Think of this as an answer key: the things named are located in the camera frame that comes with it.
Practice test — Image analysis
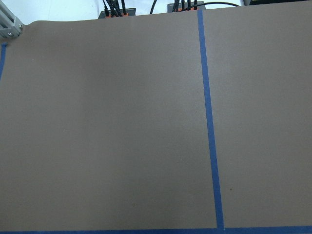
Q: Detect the brown paper table cover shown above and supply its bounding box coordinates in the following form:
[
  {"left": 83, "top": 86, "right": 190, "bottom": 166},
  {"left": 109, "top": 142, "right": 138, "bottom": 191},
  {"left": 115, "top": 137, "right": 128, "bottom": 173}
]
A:
[{"left": 0, "top": 1, "right": 312, "bottom": 234}]

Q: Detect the left orange connector board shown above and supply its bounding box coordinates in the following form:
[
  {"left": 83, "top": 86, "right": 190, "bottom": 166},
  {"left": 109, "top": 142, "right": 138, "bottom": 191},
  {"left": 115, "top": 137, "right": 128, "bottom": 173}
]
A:
[{"left": 98, "top": 8, "right": 136, "bottom": 19}]

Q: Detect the orange connector board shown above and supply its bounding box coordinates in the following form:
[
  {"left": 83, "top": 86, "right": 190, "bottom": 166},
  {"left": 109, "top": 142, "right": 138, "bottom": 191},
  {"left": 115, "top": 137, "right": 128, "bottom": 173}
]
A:
[
  {"left": 98, "top": 8, "right": 136, "bottom": 19},
  {"left": 167, "top": 1, "right": 206, "bottom": 13}
]

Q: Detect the right orange connector board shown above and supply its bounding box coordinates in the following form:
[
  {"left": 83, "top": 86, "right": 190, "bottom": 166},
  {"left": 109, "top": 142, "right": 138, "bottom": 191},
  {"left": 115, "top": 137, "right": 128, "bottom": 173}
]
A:
[{"left": 167, "top": 1, "right": 206, "bottom": 13}]

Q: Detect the aluminium frame post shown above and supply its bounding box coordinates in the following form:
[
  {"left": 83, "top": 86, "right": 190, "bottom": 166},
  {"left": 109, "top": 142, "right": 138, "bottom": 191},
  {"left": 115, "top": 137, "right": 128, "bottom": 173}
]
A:
[{"left": 0, "top": 1, "right": 24, "bottom": 39}]

